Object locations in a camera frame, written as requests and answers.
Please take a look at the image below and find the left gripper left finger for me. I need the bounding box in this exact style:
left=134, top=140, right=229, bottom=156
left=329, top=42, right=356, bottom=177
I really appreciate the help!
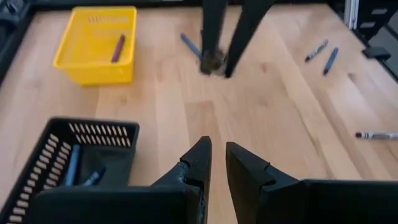
left=29, top=136, right=213, bottom=224

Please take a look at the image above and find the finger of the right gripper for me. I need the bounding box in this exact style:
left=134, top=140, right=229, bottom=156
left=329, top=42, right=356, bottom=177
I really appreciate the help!
left=200, top=0, right=229, bottom=75
left=223, top=0, right=275, bottom=78

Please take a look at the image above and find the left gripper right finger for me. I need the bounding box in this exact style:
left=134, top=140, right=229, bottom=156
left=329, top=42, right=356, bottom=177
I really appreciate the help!
left=225, top=141, right=398, bottom=224

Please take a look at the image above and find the blue crayon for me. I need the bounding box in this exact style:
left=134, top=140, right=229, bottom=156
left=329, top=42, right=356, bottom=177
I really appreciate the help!
left=63, top=144, right=82, bottom=187
left=180, top=32, right=203, bottom=60
left=83, top=167, right=107, bottom=187
left=322, top=46, right=340, bottom=76

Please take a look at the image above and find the black crayon grey wrapper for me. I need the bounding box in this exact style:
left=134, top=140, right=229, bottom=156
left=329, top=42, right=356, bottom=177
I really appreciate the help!
left=304, top=38, right=330, bottom=63
left=355, top=131, right=398, bottom=141

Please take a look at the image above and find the black plastic basket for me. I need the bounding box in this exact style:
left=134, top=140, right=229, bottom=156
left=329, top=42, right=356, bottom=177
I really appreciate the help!
left=0, top=116, right=141, bottom=224

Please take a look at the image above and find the purple crayon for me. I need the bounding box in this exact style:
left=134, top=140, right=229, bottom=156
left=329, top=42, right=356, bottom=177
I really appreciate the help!
left=111, top=34, right=126, bottom=63

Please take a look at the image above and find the silver aluminium bar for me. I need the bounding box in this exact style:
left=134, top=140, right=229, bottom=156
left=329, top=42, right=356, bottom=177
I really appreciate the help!
left=344, top=0, right=359, bottom=30

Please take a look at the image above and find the yellow plastic basket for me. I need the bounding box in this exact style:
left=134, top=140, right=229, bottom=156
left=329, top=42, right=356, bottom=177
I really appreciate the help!
left=52, top=6, right=138, bottom=86

